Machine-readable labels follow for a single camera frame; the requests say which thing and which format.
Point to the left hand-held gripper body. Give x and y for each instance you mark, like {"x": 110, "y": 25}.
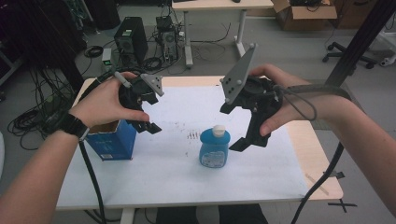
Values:
{"x": 137, "y": 93}

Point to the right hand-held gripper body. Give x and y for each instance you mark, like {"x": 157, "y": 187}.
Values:
{"x": 261, "y": 96}

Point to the blue bottle with white cap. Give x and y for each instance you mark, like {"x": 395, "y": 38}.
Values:
{"x": 214, "y": 149}

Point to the blue cardboard box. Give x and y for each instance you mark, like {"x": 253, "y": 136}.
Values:
{"x": 115, "y": 143}

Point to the person's right hand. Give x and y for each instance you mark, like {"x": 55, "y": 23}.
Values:
{"x": 299, "y": 99}

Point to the person's left hand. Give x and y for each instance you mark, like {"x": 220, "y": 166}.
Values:
{"x": 99, "y": 102}

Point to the small box with green light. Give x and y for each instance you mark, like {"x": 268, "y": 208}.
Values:
{"x": 106, "y": 59}

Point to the white table mat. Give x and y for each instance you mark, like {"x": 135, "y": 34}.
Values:
{"x": 174, "y": 174}

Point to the black computer tower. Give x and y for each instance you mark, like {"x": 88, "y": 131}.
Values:
{"x": 132, "y": 39}

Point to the open computer case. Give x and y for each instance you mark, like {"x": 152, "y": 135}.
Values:
{"x": 168, "y": 40}

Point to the black wristwatch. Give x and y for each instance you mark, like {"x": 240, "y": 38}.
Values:
{"x": 73, "y": 126}

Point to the brown cardboard box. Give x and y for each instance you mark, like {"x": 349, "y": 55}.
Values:
{"x": 305, "y": 15}

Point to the black office chair base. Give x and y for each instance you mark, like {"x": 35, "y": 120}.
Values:
{"x": 348, "y": 56}

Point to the white desk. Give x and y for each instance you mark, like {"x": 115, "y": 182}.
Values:
{"x": 218, "y": 4}

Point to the dark curtain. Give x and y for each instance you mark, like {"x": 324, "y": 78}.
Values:
{"x": 40, "y": 34}

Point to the black metal stand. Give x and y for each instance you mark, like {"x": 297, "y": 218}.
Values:
{"x": 361, "y": 40}

